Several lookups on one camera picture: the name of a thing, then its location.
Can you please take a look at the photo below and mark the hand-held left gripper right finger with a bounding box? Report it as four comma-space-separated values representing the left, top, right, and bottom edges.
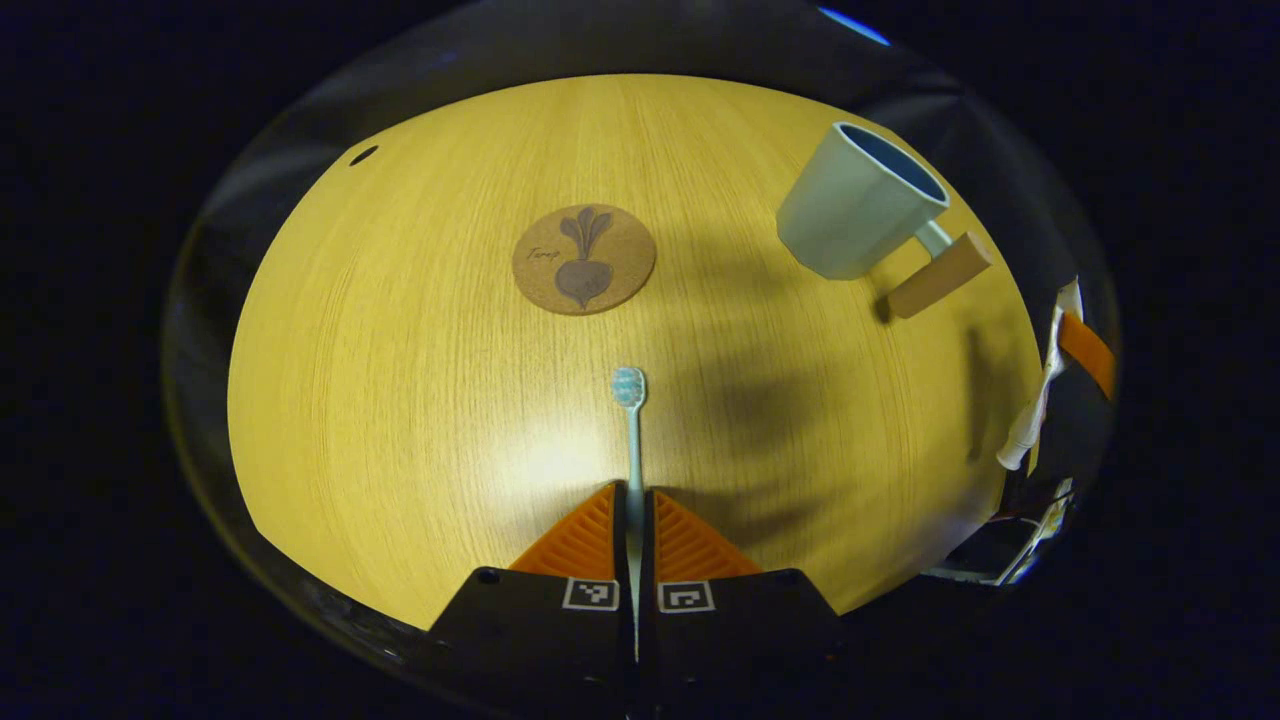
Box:
640, 488, 851, 719

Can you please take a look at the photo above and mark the pale green cup wooden handle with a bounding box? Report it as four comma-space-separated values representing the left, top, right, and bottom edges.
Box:
776, 122, 993, 321

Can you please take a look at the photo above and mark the light blue toothbrush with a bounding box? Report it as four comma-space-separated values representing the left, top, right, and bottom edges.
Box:
611, 366, 648, 661

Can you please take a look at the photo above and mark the black backdrop cloth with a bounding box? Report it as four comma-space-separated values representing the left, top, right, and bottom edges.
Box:
165, 5, 1116, 641

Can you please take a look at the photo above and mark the white toothpaste tube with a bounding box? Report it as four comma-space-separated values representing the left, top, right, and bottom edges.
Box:
997, 280, 1083, 471

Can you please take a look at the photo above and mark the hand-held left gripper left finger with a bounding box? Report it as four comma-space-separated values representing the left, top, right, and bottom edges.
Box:
405, 480, 638, 716

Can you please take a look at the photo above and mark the round cork coaster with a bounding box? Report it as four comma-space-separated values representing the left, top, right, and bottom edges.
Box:
512, 204, 657, 317

